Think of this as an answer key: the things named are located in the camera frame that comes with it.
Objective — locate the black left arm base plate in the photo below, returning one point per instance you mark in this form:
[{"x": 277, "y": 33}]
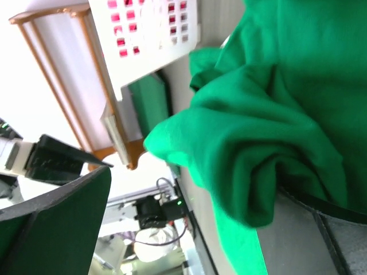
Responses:
[{"x": 145, "y": 212}]

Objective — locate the green folding board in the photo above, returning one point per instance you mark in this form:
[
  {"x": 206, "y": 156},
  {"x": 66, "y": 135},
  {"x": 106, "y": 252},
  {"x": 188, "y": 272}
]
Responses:
[{"x": 151, "y": 102}]

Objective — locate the Roald Dahl book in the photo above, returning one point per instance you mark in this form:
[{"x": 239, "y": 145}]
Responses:
[{"x": 111, "y": 127}]

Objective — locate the white plastic laundry basket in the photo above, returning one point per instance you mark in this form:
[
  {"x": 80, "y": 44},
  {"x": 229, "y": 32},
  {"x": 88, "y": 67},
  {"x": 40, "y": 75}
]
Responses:
[{"x": 125, "y": 70}]

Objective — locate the green t shirt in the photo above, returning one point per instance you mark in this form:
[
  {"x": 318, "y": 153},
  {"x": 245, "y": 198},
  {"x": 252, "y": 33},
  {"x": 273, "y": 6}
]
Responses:
[{"x": 281, "y": 106}]

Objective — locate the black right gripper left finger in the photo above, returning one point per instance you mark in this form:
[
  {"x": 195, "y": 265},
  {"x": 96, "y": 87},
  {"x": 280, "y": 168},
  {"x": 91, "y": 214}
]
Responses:
[{"x": 56, "y": 232}]

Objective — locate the wooden book rack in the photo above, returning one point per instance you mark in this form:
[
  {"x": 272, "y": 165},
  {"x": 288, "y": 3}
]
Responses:
[{"x": 65, "y": 45}]

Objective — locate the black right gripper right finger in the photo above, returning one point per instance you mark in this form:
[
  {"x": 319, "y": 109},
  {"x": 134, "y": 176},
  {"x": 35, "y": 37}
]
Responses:
[{"x": 310, "y": 236}]

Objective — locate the crimson red t shirt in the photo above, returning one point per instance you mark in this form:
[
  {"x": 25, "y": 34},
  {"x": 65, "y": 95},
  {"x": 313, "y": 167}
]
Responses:
[{"x": 148, "y": 26}]

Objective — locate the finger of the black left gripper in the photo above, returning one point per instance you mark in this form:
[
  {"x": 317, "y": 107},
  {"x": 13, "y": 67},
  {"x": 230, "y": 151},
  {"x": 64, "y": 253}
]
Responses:
[
  {"x": 52, "y": 167},
  {"x": 53, "y": 145}
]

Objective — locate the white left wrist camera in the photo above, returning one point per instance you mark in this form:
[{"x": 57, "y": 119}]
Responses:
[{"x": 14, "y": 155}]

